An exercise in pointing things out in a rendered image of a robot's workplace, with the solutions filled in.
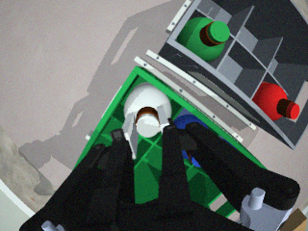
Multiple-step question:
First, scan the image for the green plastic crate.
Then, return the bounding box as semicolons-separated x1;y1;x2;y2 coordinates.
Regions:
74;65;265;218

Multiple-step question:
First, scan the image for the red bottle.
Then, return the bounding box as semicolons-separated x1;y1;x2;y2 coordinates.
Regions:
252;82;299;121

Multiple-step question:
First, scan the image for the white bottle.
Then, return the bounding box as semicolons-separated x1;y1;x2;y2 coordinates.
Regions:
123;82;171;138

